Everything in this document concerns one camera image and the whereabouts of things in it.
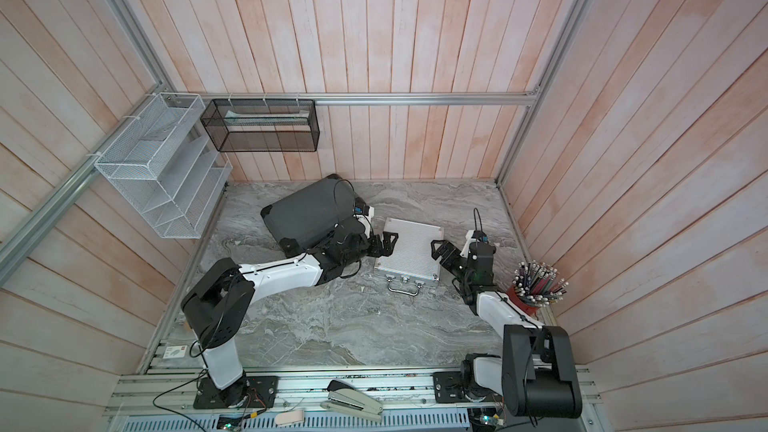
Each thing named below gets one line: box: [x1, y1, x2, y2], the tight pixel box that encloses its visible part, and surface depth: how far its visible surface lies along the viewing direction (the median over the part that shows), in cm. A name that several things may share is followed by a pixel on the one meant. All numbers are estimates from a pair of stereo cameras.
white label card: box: [163, 345, 187, 359], surface depth 81 cm
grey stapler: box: [320, 379, 383, 421], surface depth 72 cm
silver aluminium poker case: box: [374, 218, 445, 297], surface depth 92 cm
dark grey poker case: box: [260, 174, 358, 255], surface depth 102 cm
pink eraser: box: [275, 410, 304, 425], surface depth 70 cm
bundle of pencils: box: [512, 259, 569, 307], surface depth 77 cm
